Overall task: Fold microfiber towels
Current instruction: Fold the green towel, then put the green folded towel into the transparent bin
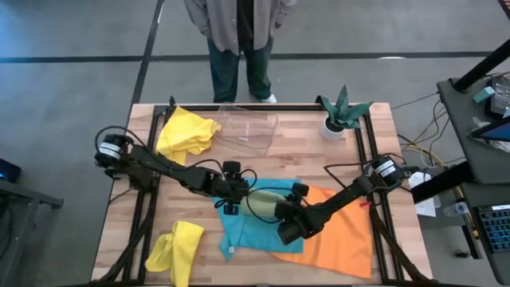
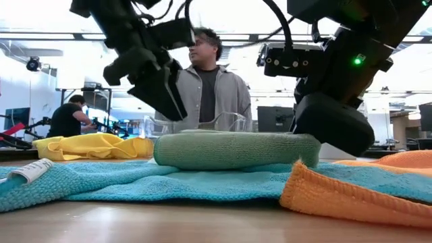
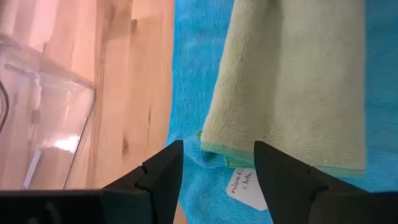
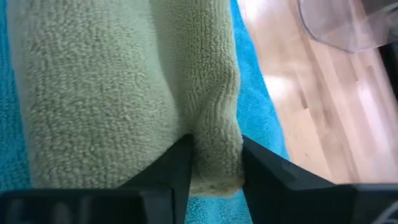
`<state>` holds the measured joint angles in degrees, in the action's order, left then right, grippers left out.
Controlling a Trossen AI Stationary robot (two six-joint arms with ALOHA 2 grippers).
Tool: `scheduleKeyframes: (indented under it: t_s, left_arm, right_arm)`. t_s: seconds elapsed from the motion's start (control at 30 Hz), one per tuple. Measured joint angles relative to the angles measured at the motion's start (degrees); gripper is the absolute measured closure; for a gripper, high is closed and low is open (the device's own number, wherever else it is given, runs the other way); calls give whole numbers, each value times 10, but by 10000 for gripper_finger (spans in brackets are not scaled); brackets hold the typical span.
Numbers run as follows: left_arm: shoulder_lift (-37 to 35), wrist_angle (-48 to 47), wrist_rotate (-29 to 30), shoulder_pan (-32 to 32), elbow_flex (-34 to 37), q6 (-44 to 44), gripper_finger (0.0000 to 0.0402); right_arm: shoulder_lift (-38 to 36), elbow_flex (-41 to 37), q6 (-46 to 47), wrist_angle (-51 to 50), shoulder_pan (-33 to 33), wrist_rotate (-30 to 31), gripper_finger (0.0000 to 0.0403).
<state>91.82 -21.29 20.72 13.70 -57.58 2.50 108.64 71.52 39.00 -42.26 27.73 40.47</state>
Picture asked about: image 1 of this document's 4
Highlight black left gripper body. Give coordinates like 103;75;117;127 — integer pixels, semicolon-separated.
213;175;253;205

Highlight black right camera cable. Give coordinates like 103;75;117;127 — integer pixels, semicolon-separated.
245;186;298;225

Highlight white plant pot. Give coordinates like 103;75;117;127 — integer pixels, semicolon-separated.
319;115;347;143

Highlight small teal box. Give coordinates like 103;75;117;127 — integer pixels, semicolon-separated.
473;86;496;104

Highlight clear plastic bottle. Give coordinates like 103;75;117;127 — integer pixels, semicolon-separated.
442;201;470;218

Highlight black camera cable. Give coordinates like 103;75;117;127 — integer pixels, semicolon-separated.
190;158;259;191
245;186;298;225

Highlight dark grey metal stand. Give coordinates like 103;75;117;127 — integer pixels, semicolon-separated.
0;178;65;287

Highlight clear plastic bin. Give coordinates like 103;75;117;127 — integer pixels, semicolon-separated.
214;102;280;157

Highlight white paper sheet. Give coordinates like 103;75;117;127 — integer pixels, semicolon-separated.
408;171;442;218

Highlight black aluminium table frame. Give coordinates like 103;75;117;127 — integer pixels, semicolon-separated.
94;95;434;287

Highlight green snake plant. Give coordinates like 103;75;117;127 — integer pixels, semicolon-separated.
315;84;375;131

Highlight green microfiber towel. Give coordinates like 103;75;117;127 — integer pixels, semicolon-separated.
241;190;288;221

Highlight dark tablet screen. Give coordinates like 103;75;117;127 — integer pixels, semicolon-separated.
469;117;510;144

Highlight black keyboard green keys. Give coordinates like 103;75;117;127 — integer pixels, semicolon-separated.
475;203;510;255

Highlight thin black floor cable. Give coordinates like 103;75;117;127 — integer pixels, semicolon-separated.
390;92;439;111

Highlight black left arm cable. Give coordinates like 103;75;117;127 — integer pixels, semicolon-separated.
94;125;139;147

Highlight orange microfiber towel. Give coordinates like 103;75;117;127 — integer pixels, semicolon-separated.
270;184;376;280

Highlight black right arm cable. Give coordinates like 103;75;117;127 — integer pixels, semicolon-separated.
323;159;375;189

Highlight blue microfiber towel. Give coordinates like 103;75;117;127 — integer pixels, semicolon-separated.
213;178;304;262

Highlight dark device blue light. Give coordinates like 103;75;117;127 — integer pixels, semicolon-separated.
0;158;22;184

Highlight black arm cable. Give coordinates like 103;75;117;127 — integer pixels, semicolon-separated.
323;159;375;189
94;125;139;147

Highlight yellow floor cable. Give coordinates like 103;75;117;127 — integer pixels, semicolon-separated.
402;143;446;168

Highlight black electronic device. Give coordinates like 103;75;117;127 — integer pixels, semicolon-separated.
488;74;510;120

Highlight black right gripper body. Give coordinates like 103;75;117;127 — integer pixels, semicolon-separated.
273;198;324;240

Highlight black left camera cable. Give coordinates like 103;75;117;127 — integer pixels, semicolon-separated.
190;158;259;191

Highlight person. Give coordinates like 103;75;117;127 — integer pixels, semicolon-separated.
182;0;298;104

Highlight yellow microfiber towel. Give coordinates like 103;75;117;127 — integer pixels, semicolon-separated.
155;105;223;167
143;220;206;287

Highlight black metal pole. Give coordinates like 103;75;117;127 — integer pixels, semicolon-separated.
453;38;510;93

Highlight dark grey desk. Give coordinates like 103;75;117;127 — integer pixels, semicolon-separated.
457;181;510;286
436;77;510;185

